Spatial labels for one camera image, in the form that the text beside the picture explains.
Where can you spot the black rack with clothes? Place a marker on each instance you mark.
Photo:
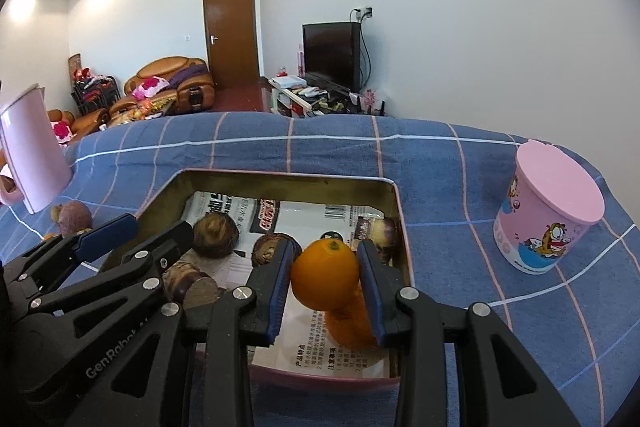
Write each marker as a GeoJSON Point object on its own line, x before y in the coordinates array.
{"type": "Point", "coordinates": [92, 89]}

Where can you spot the black router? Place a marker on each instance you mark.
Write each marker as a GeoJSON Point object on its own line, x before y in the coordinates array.
{"type": "Point", "coordinates": [380, 108]}

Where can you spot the dark brown wrinkled fruit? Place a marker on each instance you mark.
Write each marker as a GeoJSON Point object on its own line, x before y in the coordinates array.
{"type": "Point", "coordinates": [267, 247]}
{"type": "Point", "coordinates": [215, 234]}

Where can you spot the pink cartoon cup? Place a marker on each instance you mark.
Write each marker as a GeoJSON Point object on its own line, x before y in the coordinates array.
{"type": "Point", "coordinates": [545, 227]}

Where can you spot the purple passion fruit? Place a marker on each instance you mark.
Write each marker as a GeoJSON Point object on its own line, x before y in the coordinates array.
{"type": "Point", "coordinates": [75, 218]}

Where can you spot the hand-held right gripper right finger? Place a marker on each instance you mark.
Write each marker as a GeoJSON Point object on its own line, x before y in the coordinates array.
{"type": "Point", "coordinates": [372, 292]}

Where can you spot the white set-top box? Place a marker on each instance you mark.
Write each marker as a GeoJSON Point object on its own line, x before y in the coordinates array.
{"type": "Point", "coordinates": [287, 82]}

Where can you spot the pink electric kettle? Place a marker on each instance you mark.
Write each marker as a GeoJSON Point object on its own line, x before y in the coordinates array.
{"type": "Point", "coordinates": [35, 152]}

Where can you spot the pink tin box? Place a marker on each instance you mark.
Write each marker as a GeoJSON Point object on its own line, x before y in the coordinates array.
{"type": "Point", "coordinates": [310, 379]}

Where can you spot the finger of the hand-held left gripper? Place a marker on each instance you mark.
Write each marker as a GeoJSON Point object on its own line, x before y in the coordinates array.
{"type": "Point", "coordinates": [107, 229]}
{"type": "Point", "coordinates": [155, 252]}

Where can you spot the pink floral cushion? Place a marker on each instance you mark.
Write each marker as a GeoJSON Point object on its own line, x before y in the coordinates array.
{"type": "Point", "coordinates": [61, 130]}
{"type": "Point", "coordinates": [150, 86]}

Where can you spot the white wall socket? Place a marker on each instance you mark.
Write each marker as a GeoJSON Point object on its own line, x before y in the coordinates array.
{"type": "Point", "coordinates": [364, 12]}

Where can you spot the pink gift bag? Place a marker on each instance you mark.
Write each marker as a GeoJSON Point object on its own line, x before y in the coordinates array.
{"type": "Point", "coordinates": [300, 62]}

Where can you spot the cluttered coffee table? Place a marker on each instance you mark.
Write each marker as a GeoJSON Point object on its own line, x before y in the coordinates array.
{"type": "Point", "coordinates": [145, 109]}

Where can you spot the blue plaid tablecloth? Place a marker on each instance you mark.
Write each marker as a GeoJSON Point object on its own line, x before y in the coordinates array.
{"type": "Point", "coordinates": [450, 167]}

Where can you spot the framed picture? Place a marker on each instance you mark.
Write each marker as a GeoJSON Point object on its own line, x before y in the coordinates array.
{"type": "Point", "coordinates": [75, 60]}

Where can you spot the white television stand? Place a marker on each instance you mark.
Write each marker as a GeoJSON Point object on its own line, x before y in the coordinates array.
{"type": "Point", "coordinates": [300, 99]}

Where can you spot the purple blanket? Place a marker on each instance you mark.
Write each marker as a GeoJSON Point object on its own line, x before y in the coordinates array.
{"type": "Point", "coordinates": [192, 72]}

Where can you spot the black flat television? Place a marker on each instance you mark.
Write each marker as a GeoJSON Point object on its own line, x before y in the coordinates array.
{"type": "Point", "coordinates": [332, 52]}

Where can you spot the printed glossy leaflet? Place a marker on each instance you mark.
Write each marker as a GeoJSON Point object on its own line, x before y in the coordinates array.
{"type": "Point", "coordinates": [310, 219]}

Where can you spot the brown leather armchair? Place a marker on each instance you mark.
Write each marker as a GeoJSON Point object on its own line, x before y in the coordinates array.
{"type": "Point", "coordinates": [165, 68]}

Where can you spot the brown wooden door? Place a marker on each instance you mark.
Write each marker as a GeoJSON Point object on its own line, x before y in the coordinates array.
{"type": "Point", "coordinates": [230, 32]}

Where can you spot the pink patterned box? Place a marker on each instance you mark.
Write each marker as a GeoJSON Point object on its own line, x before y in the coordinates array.
{"type": "Point", "coordinates": [369, 99]}

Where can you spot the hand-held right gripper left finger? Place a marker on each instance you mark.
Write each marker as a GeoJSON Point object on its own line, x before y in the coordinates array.
{"type": "Point", "coordinates": [277, 292]}

